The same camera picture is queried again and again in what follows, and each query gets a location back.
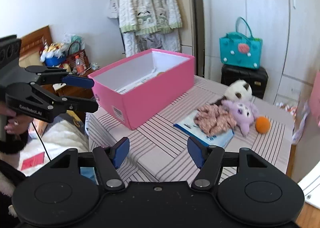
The white wardrobe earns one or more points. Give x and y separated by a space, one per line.
289 30

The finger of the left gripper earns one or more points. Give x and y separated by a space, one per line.
56 75
34 101

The white panda plush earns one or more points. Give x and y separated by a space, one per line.
239 91

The teal felt handbag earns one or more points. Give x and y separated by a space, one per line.
236 49

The pink floral cloth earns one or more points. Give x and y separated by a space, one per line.
214 120

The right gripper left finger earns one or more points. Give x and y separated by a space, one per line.
107 160

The orange sponge ball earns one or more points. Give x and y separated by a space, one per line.
262 125

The pink cardboard box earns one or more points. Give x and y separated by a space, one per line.
138 105

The purple plush toy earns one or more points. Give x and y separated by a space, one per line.
245 113

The person's left hand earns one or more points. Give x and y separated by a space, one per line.
17 124

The blue tissue pack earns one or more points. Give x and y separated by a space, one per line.
188 126

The white green fleece jacket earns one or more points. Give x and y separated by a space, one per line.
146 24

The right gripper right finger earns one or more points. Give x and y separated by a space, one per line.
208 160

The striped pink table cloth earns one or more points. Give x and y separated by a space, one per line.
160 152

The blue basket with toys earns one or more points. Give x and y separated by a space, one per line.
53 54

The black hard-shell suitcase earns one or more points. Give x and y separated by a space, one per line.
257 79

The pink paper gift bag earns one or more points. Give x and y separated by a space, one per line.
314 101

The printed paper sheet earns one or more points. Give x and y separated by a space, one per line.
155 72

